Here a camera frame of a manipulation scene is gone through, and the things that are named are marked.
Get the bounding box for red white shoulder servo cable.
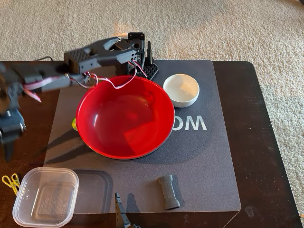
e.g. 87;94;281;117
71;58;145;90

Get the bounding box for red white wrist servo cable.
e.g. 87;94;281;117
22;75;69;103

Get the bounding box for grey mouse mat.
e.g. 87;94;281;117
43;59;242;214

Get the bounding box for large red bowl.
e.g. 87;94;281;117
76;75;176;160

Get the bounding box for black gripper blue servo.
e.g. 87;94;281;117
0;108;27;163

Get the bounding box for clear plastic square container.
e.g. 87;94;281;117
12;167;79;228

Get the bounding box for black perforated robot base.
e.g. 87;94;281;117
115;32;159;80

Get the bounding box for black dumbbell shaped part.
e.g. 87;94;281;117
156;174;181;211

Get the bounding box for yellow wire clip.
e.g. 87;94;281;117
1;173;21;197

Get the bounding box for small white bowl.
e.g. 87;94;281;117
162;73;200;108

